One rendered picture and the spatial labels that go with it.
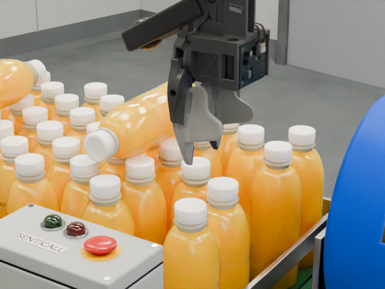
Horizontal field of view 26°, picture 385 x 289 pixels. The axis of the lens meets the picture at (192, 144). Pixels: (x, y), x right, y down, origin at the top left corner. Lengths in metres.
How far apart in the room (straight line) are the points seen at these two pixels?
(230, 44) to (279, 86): 4.23
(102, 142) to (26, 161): 0.12
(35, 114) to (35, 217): 0.33
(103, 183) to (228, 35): 0.28
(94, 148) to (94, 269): 0.23
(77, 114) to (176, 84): 0.42
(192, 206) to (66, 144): 0.26
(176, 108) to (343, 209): 0.21
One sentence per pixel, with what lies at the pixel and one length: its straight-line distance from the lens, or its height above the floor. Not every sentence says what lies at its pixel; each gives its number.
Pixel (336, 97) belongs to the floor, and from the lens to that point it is 4.94.
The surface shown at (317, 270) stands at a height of 1.01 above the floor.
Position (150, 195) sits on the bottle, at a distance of 1.11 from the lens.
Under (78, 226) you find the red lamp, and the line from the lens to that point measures 0.95.
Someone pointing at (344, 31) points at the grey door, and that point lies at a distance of 5.16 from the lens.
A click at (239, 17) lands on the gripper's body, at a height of 1.35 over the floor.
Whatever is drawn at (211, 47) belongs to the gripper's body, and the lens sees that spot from 0.87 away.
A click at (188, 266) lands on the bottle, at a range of 0.99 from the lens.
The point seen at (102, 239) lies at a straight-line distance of 0.92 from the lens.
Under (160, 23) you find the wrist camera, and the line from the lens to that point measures 0.92.
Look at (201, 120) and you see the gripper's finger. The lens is 0.90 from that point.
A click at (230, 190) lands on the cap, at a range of 1.03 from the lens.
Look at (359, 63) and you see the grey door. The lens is 5.14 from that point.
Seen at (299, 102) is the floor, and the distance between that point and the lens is 4.81.
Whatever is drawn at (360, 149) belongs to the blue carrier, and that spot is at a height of 1.20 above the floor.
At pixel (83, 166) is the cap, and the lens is 1.10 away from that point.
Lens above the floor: 1.55
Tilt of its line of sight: 22 degrees down
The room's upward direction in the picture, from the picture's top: straight up
